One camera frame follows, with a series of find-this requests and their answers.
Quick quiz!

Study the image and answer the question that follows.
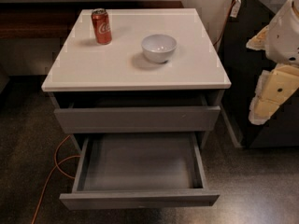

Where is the orange cable with white tag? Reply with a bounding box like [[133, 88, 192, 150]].
[[212, 0, 299, 47]]

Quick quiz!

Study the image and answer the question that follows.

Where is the black cabinet on right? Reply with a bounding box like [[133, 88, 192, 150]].
[[219, 0, 299, 148]]

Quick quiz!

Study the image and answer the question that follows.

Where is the red cola can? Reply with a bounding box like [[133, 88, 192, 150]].
[[91, 8, 112, 45]]

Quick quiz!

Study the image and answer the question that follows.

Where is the grey top drawer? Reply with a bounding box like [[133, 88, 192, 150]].
[[54, 95, 221, 133]]

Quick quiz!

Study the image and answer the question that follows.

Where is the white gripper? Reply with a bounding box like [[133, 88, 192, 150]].
[[246, 0, 299, 125]]

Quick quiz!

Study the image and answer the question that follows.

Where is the orange cable on floor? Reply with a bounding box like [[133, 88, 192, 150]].
[[30, 134, 81, 224]]

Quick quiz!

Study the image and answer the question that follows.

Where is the white top grey drawer cabinet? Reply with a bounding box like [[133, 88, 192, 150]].
[[41, 7, 233, 151]]

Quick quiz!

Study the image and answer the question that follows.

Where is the grey drawer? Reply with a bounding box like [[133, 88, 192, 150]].
[[54, 95, 221, 133], [60, 133, 220, 210]]

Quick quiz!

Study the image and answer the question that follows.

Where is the dark wooden bench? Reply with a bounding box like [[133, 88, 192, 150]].
[[0, 1, 183, 39]]

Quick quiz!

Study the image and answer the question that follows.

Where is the white ceramic bowl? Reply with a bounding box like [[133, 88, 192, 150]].
[[141, 35, 177, 63]]

